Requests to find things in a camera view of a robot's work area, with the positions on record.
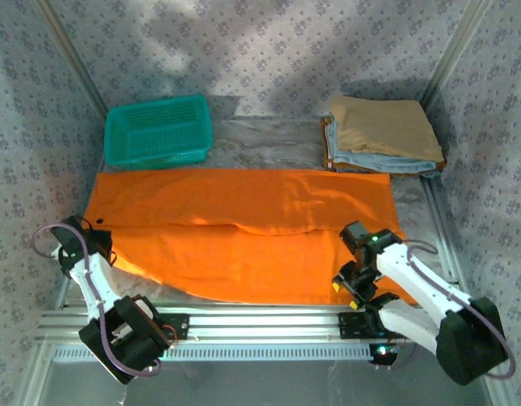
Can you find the right base controller board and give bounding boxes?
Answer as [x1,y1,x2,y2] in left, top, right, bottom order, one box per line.
[367,342,402,368]

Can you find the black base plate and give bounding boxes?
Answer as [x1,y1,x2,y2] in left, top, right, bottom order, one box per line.
[337,311,387,340]
[155,313,190,342]

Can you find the slotted grey cable duct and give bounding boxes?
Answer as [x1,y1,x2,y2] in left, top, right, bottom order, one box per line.
[52,343,374,364]

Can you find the blue denim folded trousers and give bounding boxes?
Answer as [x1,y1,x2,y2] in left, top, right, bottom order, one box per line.
[334,167,442,179]

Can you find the aluminium upright frame post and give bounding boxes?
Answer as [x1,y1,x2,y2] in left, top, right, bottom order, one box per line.
[34,0,109,122]
[419,0,498,111]

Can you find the light blue folded trousers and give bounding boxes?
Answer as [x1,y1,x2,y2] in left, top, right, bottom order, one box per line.
[323,118,439,174]

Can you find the long aluminium base rail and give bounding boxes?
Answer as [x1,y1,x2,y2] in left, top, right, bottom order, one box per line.
[35,306,497,344]

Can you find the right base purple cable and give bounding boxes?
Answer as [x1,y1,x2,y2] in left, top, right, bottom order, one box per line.
[387,340,419,371]

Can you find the tan folded trousers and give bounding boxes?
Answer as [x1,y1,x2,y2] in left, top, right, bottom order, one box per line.
[328,95,446,164]

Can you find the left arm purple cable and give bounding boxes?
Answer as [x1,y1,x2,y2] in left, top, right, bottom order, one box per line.
[30,222,164,378]

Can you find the teal plastic basket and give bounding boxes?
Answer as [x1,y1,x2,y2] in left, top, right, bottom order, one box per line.
[103,96,215,172]

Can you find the brown folded trousers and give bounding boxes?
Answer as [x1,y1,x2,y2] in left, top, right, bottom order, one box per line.
[320,117,447,178]

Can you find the aluminium table side rail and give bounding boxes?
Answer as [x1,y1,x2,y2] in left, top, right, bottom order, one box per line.
[57,162,107,308]
[419,175,473,306]

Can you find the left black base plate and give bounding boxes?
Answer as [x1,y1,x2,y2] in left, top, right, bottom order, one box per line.
[155,313,190,342]

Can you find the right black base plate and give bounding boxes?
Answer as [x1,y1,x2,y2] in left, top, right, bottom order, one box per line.
[337,311,387,340]

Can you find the orange trousers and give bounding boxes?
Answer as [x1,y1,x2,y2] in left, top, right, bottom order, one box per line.
[83,167,418,306]

